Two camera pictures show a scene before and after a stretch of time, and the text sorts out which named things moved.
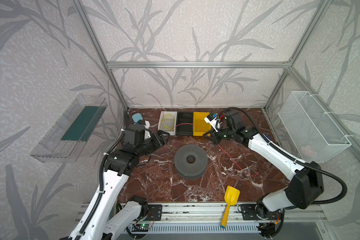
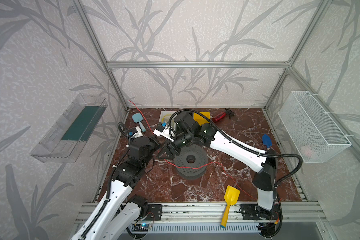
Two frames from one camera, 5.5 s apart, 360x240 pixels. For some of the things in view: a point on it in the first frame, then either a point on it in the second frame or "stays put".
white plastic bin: [167, 122] stays put
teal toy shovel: [137, 117] stays put
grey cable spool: [191, 171] stays put
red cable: [209, 135] -> [196, 167]
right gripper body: [217, 135] -> [174, 147]
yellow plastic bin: [200, 126] stays put
